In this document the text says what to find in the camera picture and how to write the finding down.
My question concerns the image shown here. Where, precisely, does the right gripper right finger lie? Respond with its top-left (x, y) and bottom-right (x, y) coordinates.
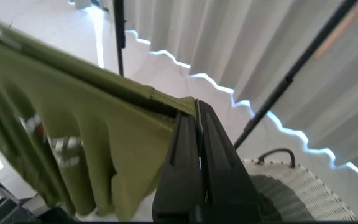
top-left (194, 98), bottom-right (266, 222)

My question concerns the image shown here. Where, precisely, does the green garment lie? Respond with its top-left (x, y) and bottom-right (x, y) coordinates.
top-left (0, 12), bottom-right (198, 222)

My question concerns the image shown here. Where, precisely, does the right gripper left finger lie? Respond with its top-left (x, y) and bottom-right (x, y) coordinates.
top-left (152, 111), bottom-right (206, 222)

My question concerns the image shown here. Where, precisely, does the black clothes rack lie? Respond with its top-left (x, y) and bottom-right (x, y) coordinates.
top-left (112, 0), bottom-right (358, 151)

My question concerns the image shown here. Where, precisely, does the white curtain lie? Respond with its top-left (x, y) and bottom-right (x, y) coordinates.
top-left (122, 0), bottom-right (358, 188)

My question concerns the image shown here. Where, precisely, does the white laundry basket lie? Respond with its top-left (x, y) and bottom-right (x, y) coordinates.
top-left (241, 147), bottom-right (357, 222)

